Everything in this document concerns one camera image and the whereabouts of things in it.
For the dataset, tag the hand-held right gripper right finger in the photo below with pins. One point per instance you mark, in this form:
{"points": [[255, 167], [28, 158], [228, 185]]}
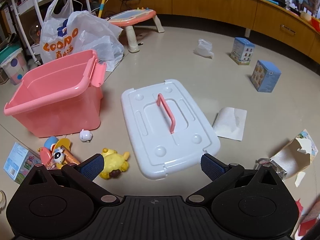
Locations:
{"points": [[212, 169]]}

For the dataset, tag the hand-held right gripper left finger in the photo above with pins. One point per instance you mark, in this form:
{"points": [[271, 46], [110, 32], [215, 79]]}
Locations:
{"points": [[91, 168]]}

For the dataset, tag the pink plastic storage box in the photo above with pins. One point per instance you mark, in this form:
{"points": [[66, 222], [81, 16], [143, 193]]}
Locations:
{"points": [[62, 105]]}

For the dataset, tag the brown cardboard box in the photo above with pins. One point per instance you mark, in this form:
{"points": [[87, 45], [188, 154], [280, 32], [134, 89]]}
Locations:
{"points": [[72, 158]]}

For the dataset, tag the yellow plush toy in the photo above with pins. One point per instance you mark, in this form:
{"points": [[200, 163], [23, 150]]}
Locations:
{"points": [[112, 163]]}

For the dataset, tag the small white pig toy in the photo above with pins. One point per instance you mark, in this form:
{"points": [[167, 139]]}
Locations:
{"points": [[85, 136]]}

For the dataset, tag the small panda toy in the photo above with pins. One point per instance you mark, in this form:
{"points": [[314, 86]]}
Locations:
{"points": [[58, 157]]}

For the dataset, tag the white paper envelope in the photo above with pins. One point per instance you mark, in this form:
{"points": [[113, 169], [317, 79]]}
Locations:
{"points": [[228, 125]]}

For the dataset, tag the blue round toy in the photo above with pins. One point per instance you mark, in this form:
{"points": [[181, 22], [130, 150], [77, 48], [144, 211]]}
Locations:
{"points": [[50, 142]]}

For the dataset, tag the light blue box cartoon print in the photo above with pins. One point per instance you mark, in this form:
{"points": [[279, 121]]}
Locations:
{"points": [[17, 162]]}

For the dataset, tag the torn cardboard box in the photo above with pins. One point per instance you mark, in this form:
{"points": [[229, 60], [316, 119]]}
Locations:
{"points": [[292, 157]]}

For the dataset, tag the clear tape roll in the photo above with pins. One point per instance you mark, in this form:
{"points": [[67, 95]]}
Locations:
{"points": [[2, 198]]}

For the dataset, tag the blue box with yellow figures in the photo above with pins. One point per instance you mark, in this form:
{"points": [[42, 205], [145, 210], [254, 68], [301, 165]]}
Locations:
{"points": [[265, 76]]}

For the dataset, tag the crumpled white plastic wrap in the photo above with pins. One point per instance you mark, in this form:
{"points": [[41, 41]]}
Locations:
{"points": [[203, 48]]}

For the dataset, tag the blue box with house print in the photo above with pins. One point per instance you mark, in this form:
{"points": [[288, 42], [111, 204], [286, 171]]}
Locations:
{"points": [[242, 51]]}

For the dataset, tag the polka dot white container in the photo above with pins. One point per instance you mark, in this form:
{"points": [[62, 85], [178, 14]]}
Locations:
{"points": [[13, 66]]}

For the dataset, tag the plain white plastic bag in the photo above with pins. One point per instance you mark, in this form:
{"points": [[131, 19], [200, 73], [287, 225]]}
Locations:
{"points": [[97, 37]]}

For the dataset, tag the pink toy drawing table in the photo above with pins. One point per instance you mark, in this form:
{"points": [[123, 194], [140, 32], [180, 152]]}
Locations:
{"points": [[132, 17]]}

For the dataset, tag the long wooden cabinet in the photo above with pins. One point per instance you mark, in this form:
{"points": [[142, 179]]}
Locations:
{"points": [[212, 2]]}

